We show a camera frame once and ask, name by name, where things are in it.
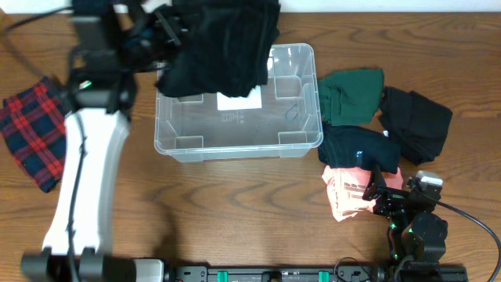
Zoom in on pink printed t-shirt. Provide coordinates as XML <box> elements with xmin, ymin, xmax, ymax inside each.
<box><xmin>321</xmin><ymin>164</ymin><xmax>404</xmax><ymax>223</ymax></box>

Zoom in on dark green folded garment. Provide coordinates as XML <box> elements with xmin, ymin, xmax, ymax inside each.
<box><xmin>318</xmin><ymin>68</ymin><xmax>384</xmax><ymax>126</ymax></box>

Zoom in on black mounting rail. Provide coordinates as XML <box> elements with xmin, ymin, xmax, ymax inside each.
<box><xmin>164</xmin><ymin>263</ymin><xmax>469</xmax><ymax>282</ymax></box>

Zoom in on white label sticker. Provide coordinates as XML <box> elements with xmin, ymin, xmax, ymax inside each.
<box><xmin>216</xmin><ymin>85</ymin><xmax>262</xmax><ymax>111</ymax></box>

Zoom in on red plaid flannel shirt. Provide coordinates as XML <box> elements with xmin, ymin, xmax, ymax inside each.
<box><xmin>1</xmin><ymin>77</ymin><xmax>67</xmax><ymax>193</ymax></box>

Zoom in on dark navy folded garment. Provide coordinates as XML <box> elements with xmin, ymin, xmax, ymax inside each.
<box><xmin>318</xmin><ymin>122</ymin><xmax>401</xmax><ymax>174</ymax></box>

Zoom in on clear plastic storage bin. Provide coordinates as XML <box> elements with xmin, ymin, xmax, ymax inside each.
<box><xmin>154</xmin><ymin>43</ymin><xmax>323</xmax><ymax>163</ymax></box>

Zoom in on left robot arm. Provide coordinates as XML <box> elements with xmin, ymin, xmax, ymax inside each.
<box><xmin>21</xmin><ymin>1</ymin><xmax>182</xmax><ymax>281</ymax></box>

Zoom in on black pants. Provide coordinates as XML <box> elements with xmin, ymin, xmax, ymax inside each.
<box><xmin>156</xmin><ymin>0</ymin><xmax>281</xmax><ymax>98</ymax></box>

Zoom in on black garment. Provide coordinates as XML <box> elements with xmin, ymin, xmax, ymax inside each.
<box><xmin>379</xmin><ymin>87</ymin><xmax>452</xmax><ymax>165</ymax></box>

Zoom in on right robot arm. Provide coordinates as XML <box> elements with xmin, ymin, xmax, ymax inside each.
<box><xmin>362</xmin><ymin>165</ymin><xmax>448</xmax><ymax>281</ymax></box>

